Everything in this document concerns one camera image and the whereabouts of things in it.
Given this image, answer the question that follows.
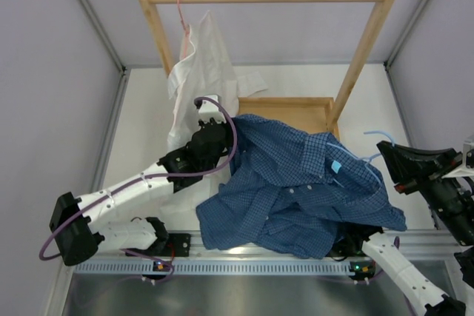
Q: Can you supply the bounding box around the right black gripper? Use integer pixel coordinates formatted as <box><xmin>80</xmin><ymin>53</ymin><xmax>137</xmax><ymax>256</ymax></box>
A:
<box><xmin>377</xmin><ymin>140</ymin><xmax>474</xmax><ymax>245</ymax></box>

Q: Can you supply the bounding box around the light blue wire hanger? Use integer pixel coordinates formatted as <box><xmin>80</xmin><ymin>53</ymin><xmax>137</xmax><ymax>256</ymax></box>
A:
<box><xmin>327</xmin><ymin>130</ymin><xmax>397</xmax><ymax>191</ymax></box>

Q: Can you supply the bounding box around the blue checkered shirt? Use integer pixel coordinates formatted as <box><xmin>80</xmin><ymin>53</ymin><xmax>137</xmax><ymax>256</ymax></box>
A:
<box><xmin>196</xmin><ymin>115</ymin><xmax>407</xmax><ymax>259</ymax></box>

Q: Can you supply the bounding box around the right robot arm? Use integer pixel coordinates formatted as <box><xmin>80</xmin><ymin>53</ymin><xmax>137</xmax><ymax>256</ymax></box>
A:
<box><xmin>330</xmin><ymin>137</ymin><xmax>473</xmax><ymax>315</ymax></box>

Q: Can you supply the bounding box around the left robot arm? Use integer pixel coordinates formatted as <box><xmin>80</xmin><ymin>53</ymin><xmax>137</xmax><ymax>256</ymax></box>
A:
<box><xmin>49</xmin><ymin>120</ymin><xmax>237</xmax><ymax>266</ymax></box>

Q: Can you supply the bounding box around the white shirt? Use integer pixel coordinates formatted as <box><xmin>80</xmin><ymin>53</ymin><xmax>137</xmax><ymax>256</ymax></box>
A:
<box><xmin>158</xmin><ymin>11</ymin><xmax>268</xmax><ymax>224</ymax></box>

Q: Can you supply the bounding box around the wooden clothes rack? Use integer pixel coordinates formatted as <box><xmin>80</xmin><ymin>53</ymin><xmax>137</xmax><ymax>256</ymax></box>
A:
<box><xmin>138</xmin><ymin>0</ymin><xmax>395</xmax><ymax>136</ymax></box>

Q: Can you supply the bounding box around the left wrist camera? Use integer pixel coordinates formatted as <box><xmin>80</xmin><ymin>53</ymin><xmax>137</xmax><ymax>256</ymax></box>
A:
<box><xmin>194</xmin><ymin>94</ymin><xmax>227</xmax><ymax>124</ymax></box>

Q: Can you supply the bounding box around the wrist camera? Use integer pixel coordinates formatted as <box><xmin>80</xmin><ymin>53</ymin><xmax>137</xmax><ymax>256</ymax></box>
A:
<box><xmin>443</xmin><ymin>135</ymin><xmax>473</xmax><ymax>178</ymax></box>
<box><xmin>194</xmin><ymin>94</ymin><xmax>227</xmax><ymax>124</ymax></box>

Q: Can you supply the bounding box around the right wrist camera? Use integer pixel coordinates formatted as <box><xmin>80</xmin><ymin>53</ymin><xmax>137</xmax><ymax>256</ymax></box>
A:
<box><xmin>443</xmin><ymin>135</ymin><xmax>473</xmax><ymax>178</ymax></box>

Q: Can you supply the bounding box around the aluminium mounting rail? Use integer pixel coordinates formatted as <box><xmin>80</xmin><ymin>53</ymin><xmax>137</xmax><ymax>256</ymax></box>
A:
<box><xmin>59</xmin><ymin>230</ymin><xmax>456</xmax><ymax>258</ymax></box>

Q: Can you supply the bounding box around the slotted cable duct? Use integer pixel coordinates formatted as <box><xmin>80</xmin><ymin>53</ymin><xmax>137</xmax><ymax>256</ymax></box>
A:
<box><xmin>75</xmin><ymin>259</ymin><xmax>374</xmax><ymax>276</ymax></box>

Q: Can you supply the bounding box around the pink wire hanger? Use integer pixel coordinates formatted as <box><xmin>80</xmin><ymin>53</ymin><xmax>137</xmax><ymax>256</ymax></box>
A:
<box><xmin>177</xmin><ymin>0</ymin><xmax>190</xmax><ymax>60</ymax></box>

